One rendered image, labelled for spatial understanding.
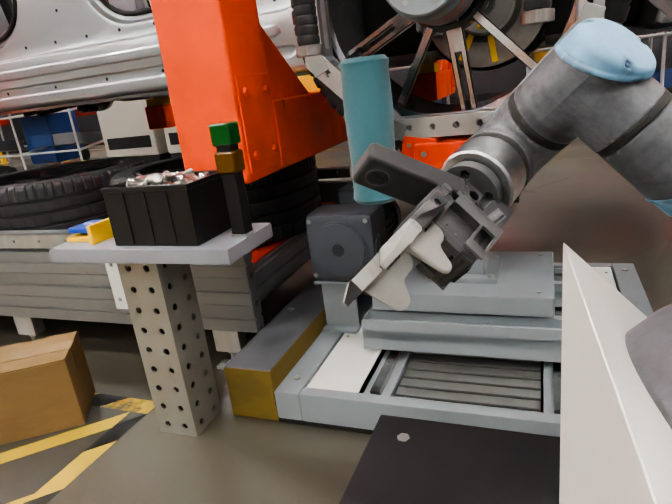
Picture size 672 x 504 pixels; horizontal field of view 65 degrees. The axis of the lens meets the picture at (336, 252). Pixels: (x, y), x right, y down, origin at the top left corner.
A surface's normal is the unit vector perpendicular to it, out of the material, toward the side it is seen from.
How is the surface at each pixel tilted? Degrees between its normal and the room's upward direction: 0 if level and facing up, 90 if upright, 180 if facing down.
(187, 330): 90
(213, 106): 90
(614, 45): 46
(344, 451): 0
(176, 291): 90
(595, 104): 97
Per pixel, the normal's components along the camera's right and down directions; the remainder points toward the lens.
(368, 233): 0.04, 0.31
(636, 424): 0.60, -0.67
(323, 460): -0.12, -0.94
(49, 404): 0.26, 0.27
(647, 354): -0.76, -0.65
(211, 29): -0.35, 0.33
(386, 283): 0.28, -0.29
